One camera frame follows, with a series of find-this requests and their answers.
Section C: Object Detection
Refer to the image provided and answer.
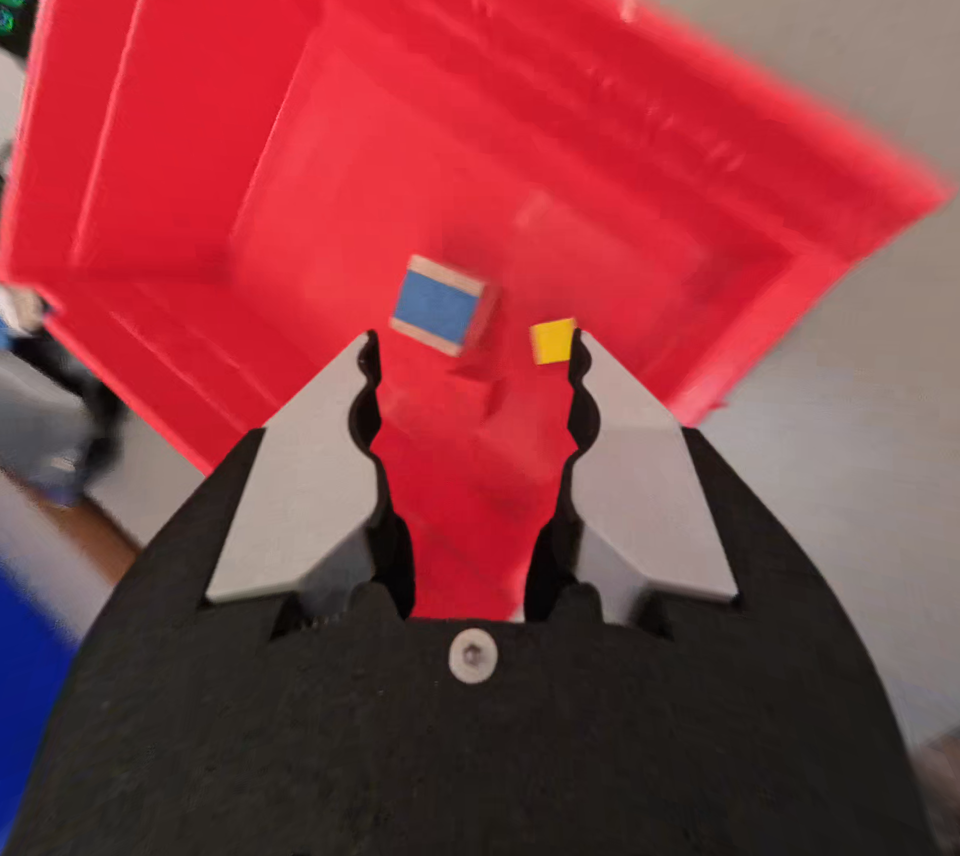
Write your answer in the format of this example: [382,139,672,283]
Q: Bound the wooden block with blue face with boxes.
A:
[388,253,501,359]

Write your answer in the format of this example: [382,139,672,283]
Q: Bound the red plastic bin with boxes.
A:
[0,0,955,621]

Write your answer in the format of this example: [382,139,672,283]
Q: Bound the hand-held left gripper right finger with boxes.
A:
[523,328,741,625]

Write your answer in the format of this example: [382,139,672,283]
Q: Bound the yellow wooden cube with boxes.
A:
[528,316,579,367]

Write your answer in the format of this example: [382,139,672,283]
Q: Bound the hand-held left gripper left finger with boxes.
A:
[204,329,416,621]

